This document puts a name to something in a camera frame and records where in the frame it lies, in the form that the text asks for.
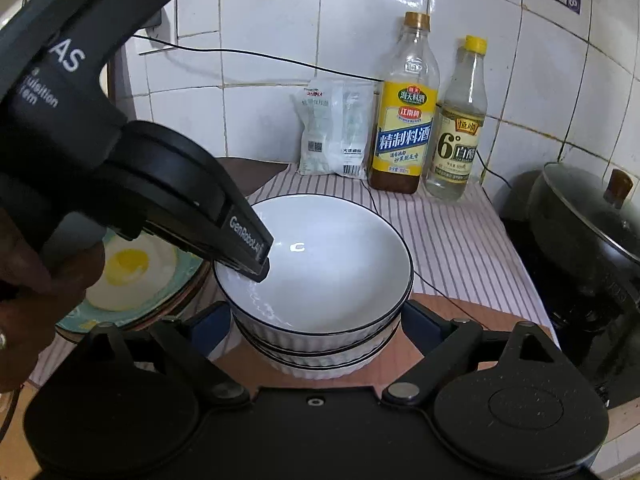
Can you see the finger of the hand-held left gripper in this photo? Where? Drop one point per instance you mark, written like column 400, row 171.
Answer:
column 235, row 240

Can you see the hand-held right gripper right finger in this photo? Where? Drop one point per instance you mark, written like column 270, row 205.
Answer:
column 420, row 322

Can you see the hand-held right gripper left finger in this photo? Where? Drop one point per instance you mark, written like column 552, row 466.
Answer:
column 212, row 327

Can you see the white ribbed bowl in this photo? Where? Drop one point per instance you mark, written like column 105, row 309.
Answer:
column 360, row 347
column 320, row 270
column 320, row 367

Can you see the blue fried egg plate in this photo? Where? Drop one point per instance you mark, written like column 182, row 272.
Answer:
column 130, row 280

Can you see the person's left hand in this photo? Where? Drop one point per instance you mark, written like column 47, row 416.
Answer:
column 30, row 270

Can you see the striped printed tablecloth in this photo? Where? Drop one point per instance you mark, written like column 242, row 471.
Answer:
column 450, row 240

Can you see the white powder packet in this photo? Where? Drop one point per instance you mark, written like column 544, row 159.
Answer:
column 335, row 125

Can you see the black cooking pot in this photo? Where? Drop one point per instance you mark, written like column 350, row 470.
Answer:
column 575, row 280

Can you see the clear vinegar bottle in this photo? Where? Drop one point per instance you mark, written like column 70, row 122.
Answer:
column 457, row 145

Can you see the yellow label cooking wine bottle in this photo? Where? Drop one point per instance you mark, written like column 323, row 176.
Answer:
column 402, row 130

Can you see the glass pot lid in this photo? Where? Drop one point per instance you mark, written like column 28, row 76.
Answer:
column 575, row 195

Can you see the wall socket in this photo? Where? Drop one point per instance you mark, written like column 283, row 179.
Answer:
column 154, row 19

